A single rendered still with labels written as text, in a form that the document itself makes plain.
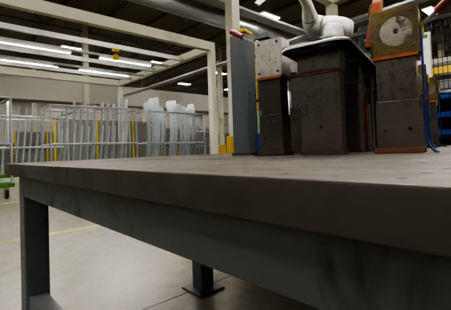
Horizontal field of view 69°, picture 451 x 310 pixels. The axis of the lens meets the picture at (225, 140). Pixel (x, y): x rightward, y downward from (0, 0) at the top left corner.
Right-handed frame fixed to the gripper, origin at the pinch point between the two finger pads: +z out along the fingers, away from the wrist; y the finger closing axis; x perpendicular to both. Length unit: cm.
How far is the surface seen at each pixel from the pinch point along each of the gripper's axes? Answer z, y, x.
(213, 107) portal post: -165, -617, -243
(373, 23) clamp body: 38, 55, 66
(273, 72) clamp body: 56, 37, 50
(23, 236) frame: 147, 2, 15
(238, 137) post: 71, 13, 49
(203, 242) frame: 107, 80, 76
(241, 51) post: 49, 26, 31
